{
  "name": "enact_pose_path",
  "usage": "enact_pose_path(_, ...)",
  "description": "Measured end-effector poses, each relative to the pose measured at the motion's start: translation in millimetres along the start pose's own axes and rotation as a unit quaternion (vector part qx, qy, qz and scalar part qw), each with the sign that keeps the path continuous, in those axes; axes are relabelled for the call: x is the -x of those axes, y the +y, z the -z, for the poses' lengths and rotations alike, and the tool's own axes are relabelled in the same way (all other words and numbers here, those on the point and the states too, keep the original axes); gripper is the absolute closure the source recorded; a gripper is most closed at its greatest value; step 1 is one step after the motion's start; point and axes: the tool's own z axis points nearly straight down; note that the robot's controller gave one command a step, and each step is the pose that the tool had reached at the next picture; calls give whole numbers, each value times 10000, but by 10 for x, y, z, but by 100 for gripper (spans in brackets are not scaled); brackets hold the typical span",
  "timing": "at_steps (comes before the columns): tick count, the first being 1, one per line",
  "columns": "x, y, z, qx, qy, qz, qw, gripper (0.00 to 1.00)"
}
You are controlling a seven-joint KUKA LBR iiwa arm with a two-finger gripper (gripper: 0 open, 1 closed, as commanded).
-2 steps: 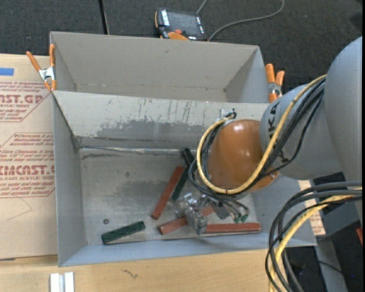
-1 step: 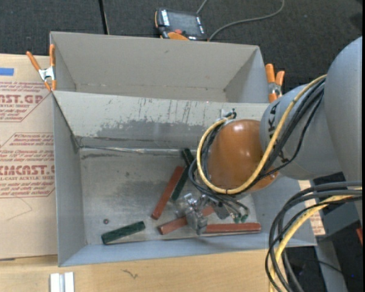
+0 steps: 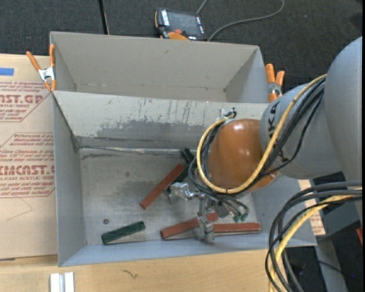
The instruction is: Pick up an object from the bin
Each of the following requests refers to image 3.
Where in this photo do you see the grey metal bin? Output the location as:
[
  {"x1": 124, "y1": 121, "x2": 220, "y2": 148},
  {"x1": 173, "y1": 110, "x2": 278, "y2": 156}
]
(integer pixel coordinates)
[{"x1": 49, "y1": 31, "x2": 319, "y2": 268}]

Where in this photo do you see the dark green flat block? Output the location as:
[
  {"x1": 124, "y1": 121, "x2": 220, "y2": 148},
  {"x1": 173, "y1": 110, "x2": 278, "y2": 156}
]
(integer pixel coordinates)
[{"x1": 100, "y1": 220, "x2": 147, "y2": 246}]

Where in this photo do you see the brown cardboard board red print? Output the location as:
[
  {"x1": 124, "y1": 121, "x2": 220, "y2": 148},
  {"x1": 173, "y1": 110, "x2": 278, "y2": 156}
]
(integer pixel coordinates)
[{"x1": 0, "y1": 52, "x2": 59, "y2": 262}]

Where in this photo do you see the red-brown flat block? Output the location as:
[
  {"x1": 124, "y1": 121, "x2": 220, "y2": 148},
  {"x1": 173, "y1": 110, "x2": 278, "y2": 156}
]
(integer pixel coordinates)
[
  {"x1": 139, "y1": 163, "x2": 187, "y2": 210},
  {"x1": 212, "y1": 221, "x2": 262, "y2": 235},
  {"x1": 159, "y1": 212, "x2": 220, "y2": 241}
]

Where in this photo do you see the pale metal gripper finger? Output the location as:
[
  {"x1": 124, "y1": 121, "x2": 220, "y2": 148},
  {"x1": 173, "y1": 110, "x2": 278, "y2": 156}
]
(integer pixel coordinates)
[
  {"x1": 169, "y1": 181, "x2": 190, "y2": 205},
  {"x1": 193, "y1": 216, "x2": 215, "y2": 244}
]

